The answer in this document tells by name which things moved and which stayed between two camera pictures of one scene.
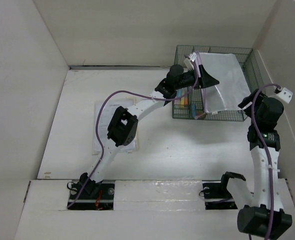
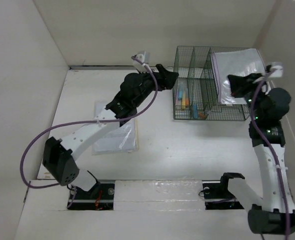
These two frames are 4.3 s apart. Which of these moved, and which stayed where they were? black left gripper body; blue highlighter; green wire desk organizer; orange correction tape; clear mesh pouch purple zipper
Moved: clear mesh pouch purple zipper; black left gripper body
Stayed: blue highlighter; green wire desk organizer; orange correction tape
